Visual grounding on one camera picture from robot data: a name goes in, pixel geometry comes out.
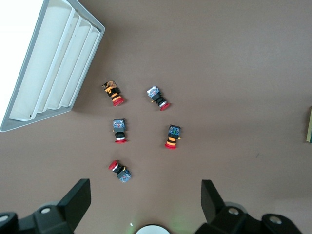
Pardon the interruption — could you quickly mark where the green load switch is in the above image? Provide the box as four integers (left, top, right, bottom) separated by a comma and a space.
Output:
305, 105, 312, 143

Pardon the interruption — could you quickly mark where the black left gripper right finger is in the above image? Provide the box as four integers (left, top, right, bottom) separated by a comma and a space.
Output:
195, 179, 305, 234

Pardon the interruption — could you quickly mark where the red mushroom button blue block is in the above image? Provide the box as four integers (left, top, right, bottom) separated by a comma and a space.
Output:
146, 85, 171, 112
112, 118, 128, 144
108, 159, 132, 184

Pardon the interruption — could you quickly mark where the red button orange block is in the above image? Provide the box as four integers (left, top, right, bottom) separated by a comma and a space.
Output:
101, 80, 124, 107

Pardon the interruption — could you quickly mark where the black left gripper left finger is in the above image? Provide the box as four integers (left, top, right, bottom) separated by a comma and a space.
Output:
0, 178, 92, 234

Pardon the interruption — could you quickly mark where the red button orange striped collar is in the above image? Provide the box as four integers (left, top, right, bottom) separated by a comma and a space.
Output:
164, 124, 183, 150

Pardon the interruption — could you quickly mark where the white compartment storage bin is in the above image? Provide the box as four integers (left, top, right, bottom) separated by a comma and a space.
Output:
0, 0, 106, 133

